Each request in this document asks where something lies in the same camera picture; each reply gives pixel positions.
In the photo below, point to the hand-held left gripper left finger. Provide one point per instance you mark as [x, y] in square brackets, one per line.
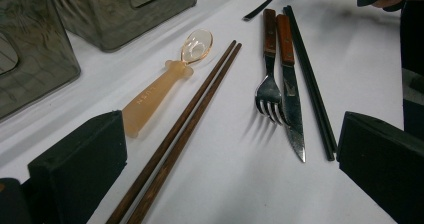
[76, 170]

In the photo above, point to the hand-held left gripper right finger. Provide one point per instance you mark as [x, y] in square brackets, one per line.
[383, 164]

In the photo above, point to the brown wooden chopstick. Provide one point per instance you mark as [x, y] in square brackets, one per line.
[188, 134]
[173, 132]

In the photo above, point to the black chopstick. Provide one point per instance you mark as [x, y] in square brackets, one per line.
[314, 84]
[309, 84]

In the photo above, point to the smoky transparent plastic bin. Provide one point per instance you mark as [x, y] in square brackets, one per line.
[40, 67]
[100, 17]

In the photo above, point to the metal spoon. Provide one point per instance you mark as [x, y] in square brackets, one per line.
[260, 9]

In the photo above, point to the white table mat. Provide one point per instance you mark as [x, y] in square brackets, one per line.
[233, 184]

